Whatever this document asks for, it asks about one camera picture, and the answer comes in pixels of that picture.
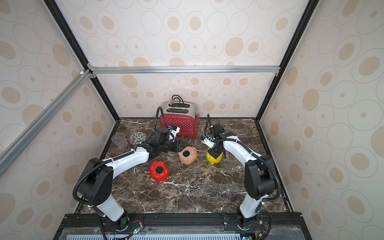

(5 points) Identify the black plug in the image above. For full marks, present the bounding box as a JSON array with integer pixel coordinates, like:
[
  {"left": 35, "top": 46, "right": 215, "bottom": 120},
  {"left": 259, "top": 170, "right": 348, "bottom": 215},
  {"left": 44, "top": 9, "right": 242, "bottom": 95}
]
[
  {"left": 156, "top": 166, "right": 164, "bottom": 175},
  {"left": 182, "top": 150, "right": 191, "bottom": 158}
]

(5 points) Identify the pink piggy bank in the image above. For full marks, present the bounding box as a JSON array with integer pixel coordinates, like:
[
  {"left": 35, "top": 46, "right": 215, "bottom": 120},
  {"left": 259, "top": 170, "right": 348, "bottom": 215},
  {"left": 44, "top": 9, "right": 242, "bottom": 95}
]
[{"left": 179, "top": 146, "right": 198, "bottom": 165}]

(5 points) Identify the yellow piggy bank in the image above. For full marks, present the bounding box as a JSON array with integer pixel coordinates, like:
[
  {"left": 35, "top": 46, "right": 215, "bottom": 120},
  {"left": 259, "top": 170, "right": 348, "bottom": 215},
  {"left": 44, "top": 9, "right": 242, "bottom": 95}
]
[{"left": 206, "top": 148, "right": 223, "bottom": 165}]

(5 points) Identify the red piggy bank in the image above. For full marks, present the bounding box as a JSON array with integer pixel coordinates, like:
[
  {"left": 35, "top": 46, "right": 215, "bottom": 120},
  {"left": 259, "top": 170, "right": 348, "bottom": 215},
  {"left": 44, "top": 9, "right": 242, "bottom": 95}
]
[{"left": 150, "top": 161, "right": 169, "bottom": 182}]

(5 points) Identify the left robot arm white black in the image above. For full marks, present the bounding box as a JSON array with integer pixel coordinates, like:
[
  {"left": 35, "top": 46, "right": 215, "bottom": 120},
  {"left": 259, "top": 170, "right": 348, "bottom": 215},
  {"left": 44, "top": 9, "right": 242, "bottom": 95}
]
[{"left": 73, "top": 125, "right": 187, "bottom": 232}]

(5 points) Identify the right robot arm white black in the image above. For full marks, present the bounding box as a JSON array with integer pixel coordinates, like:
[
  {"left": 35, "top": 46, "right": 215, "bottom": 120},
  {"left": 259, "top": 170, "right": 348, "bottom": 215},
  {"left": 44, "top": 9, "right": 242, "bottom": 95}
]
[{"left": 201, "top": 119, "right": 282, "bottom": 229}]

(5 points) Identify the patterned ceramic bowl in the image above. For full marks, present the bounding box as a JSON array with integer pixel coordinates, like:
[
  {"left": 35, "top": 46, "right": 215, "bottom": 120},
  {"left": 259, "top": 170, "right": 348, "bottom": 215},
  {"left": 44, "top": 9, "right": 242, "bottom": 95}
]
[{"left": 129, "top": 132, "right": 147, "bottom": 146}]

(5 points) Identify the red polka dot toaster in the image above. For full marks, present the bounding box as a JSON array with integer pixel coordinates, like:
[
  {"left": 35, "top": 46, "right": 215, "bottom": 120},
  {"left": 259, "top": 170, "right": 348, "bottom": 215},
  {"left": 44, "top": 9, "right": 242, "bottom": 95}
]
[{"left": 160, "top": 100, "right": 200, "bottom": 136}]

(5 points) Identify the clear plastic cup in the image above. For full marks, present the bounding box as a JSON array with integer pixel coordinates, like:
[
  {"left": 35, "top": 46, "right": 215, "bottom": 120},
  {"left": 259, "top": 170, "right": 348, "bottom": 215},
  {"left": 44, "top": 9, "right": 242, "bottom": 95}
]
[{"left": 112, "top": 132, "right": 128, "bottom": 150}]

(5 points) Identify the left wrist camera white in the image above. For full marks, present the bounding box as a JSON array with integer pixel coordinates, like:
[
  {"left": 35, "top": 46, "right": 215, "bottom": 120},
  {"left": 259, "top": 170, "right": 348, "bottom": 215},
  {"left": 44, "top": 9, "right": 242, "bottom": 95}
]
[{"left": 168, "top": 125, "right": 180, "bottom": 142}]

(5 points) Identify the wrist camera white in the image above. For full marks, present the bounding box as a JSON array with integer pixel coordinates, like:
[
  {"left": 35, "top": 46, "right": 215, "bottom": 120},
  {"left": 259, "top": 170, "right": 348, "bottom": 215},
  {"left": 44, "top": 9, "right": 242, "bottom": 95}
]
[
  {"left": 201, "top": 135, "right": 215, "bottom": 149},
  {"left": 168, "top": 125, "right": 180, "bottom": 142}
]

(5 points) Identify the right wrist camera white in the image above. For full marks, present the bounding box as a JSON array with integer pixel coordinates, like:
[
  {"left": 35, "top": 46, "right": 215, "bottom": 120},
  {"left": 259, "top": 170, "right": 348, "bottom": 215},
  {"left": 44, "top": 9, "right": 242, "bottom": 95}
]
[{"left": 201, "top": 135, "right": 215, "bottom": 149}]

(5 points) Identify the black toaster cable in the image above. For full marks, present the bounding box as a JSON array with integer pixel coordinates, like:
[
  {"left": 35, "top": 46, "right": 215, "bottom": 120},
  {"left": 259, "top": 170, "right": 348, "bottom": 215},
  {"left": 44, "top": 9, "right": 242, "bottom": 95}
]
[{"left": 169, "top": 94, "right": 186, "bottom": 106}]

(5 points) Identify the aluminium rail back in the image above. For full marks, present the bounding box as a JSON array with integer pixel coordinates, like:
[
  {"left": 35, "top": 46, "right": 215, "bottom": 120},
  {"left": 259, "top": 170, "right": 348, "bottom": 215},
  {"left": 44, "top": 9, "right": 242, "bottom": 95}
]
[{"left": 91, "top": 66, "right": 280, "bottom": 74}]

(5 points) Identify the aluminium rail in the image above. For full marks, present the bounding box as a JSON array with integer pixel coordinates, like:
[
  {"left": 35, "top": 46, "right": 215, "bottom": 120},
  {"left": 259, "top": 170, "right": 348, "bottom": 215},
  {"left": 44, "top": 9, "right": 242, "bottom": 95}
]
[
  {"left": 1, "top": 70, "right": 91, "bottom": 175},
  {"left": 91, "top": 66, "right": 280, "bottom": 74}
]

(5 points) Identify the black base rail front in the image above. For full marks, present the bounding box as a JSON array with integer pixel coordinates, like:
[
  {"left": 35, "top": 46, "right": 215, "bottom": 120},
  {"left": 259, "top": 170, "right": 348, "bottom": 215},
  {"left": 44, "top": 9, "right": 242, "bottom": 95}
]
[{"left": 54, "top": 213, "right": 311, "bottom": 240}]

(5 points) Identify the aluminium rail left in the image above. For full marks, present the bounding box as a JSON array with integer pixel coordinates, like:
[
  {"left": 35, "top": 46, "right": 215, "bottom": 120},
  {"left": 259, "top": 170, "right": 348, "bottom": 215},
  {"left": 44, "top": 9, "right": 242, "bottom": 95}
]
[{"left": 1, "top": 70, "right": 91, "bottom": 175}]

